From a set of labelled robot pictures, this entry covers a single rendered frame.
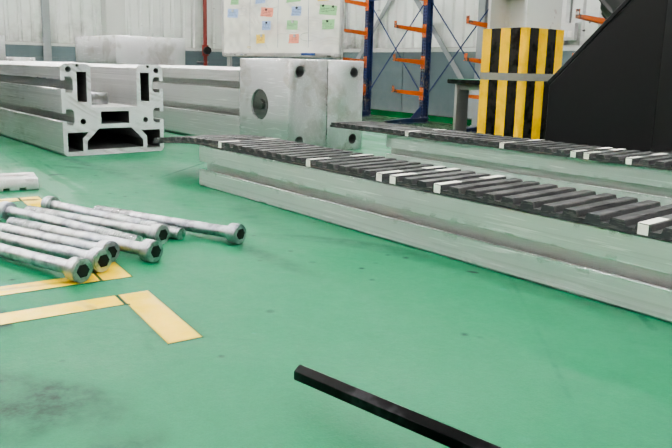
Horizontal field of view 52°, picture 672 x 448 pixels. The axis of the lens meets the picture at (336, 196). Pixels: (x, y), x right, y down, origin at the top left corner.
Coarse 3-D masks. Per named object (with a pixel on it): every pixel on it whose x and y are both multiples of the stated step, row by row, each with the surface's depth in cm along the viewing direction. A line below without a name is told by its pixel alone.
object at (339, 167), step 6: (336, 162) 39; (342, 162) 39; (348, 162) 39; (354, 162) 39; (360, 162) 40; (366, 162) 40; (372, 162) 40; (378, 162) 40; (384, 162) 40; (390, 162) 40; (396, 162) 40; (402, 162) 40; (324, 168) 39; (330, 168) 39; (336, 168) 39; (342, 168) 38; (348, 168) 38; (348, 174) 37
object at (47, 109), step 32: (0, 64) 77; (32, 64) 69; (64, 64) 62; (96, 64) 75; (0, 96) 78; (32, 96) 69; (64, 96) 63; (96, 96) 69; (128, 96) 69; (160, 96) 69; (0, 128) 80; (32, 128) 70; (64, 128) 63; (96, 128) 65; (128, 128) 69; (160, 128) 70
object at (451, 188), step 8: (488, 176) 35; (496, 176) 35; (504, 176) 36; (440, 184) 32; (448, 184) 33; (456, 184) 33; (464, 184) 33; (472, 184) 33; (480, 184) 33; (488, 184) 33; (496, 184) 33; (432, 192) 33; (440, 192) 32; (448, 192) 32; (456, 192) 32; (464, 192) 32
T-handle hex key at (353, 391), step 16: (304, 368) 18; (320, 384) 17; (336, 384) 17; (352, 400) 17; (368, 400) 16; (384, 400) 16; (384, 416) 16; (400, 416) 16; (416, 416) 16; (416, 432) 15; (432, 432) 15; (448, 432) 15; (464, 432) 15
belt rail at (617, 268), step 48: (240, 192) 46; (288, 192) 42; (336, 192) 39; (384, 192) 36; (432, 240) 33; (480, 240) 31; (528, 240) 30; (576, 240) 27; (624, 240) 26; (576, 288) 28; (624, 288) 26
